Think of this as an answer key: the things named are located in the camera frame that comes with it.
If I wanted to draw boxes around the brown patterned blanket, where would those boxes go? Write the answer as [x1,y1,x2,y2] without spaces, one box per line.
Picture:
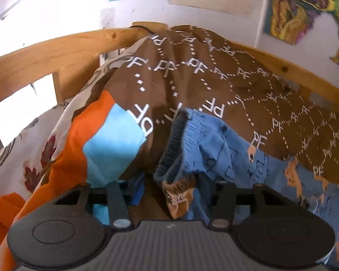
[85,25,339,221]

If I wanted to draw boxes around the blue pants with orange print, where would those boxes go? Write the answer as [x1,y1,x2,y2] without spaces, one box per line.
[153,108,339,270]

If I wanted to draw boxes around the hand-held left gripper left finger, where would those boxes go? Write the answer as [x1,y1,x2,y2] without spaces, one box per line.
[54,173,146,229]

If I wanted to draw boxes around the colourful seaweed wall painting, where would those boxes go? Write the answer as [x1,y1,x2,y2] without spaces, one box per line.
[263,0,339,46]

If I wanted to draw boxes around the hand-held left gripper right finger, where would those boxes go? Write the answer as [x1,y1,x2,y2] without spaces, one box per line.
[211,181,285,229]

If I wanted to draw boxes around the wooden bed frame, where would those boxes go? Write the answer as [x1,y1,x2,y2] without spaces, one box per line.
[0,21,339,159]

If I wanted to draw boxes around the white leaf print bedsheet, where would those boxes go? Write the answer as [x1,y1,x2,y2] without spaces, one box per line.
[0,59,113,204]

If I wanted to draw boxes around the orange and light blue bedsheet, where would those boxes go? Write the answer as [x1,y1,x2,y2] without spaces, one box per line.
[0,90,148,271]

